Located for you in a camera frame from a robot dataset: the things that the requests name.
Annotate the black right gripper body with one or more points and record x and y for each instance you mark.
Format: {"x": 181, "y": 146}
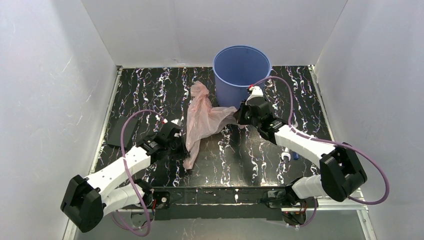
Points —
{"x": 243, "y": 114}

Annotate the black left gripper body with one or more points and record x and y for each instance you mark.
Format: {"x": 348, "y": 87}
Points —
{"x": 180, "y": 144}

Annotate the pink plastic trash bag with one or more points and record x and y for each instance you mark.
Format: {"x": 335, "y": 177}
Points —
{"x": 204, "y": 120}

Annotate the blue plastic trash bin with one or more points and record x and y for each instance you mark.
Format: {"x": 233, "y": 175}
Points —
{"x": 236, "y": 68}

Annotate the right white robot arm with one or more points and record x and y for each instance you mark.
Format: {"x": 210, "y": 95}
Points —
{"x": 341, "y": 172}

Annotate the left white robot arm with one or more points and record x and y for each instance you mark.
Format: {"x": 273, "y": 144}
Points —
{"x": 88, "y": 199}

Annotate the silver open-end wrench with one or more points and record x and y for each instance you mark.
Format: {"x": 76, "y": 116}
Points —
{"x": 285, "y": 155}

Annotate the black rectangular block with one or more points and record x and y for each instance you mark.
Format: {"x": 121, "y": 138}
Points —
{"x": 114, "y": 138}

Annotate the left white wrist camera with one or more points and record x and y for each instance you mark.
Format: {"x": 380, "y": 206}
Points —
{"x": 171, "y": 128}

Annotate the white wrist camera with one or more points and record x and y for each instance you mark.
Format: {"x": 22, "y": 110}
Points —
{"x": 171, "y": 128}
{"x": 256, "y": 96}

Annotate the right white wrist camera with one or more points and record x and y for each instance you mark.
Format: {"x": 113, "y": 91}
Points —
{"x": 256, "y": 96}

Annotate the blue handled screwdriver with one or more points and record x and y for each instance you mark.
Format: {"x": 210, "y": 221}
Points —
{"x": 295, "y": 155}

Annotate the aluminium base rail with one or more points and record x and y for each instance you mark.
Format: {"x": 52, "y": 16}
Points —
{"x": 264, "y": 212}

